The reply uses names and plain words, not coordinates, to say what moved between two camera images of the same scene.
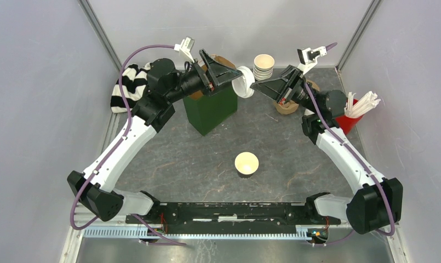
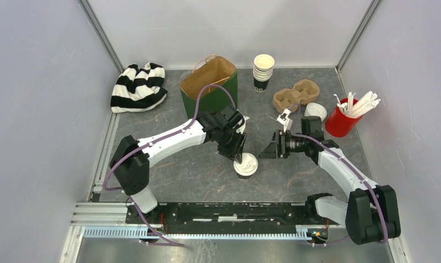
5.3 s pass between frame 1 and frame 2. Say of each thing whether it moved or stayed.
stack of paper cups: stayed
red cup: stayed
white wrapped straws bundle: stayed
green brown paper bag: stayed
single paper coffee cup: moved
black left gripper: moved
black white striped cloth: stayed
